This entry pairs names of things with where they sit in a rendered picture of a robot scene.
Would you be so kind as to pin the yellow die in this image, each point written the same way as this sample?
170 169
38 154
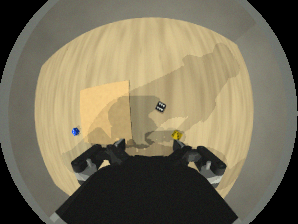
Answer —
177 135

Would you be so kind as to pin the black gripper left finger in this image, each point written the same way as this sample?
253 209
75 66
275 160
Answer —
88 162

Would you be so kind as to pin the tan square mat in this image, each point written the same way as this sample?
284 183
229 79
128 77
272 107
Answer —
105 113

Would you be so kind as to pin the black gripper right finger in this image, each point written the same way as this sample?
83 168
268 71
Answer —
208 164

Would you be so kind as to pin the black die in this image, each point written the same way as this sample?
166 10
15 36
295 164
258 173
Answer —
160 106

